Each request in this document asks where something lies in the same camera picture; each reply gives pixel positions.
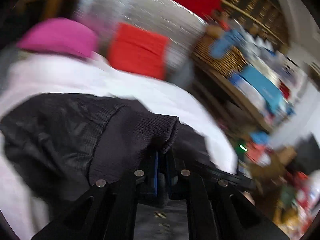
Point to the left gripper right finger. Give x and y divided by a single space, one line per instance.
216 206

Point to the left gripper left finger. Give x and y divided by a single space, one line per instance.
108 211

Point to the black quilted jacket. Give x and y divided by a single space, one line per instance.
61 144

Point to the white pink bed blanket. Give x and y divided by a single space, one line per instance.
39 73

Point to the wooden shelf table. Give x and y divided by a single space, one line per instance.
238 97

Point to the white patterned tissue box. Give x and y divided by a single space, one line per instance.
255 98

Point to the teal cardboard box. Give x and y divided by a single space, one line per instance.
270 92

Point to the wicker basket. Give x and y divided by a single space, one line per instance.
232 61

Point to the blue cloth in basket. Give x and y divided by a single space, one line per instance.
223 44

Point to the red pillow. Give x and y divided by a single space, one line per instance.
138 51

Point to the magenta pillow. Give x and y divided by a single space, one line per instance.
62 36

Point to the silver foil insulation mat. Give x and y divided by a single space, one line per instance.
164 17

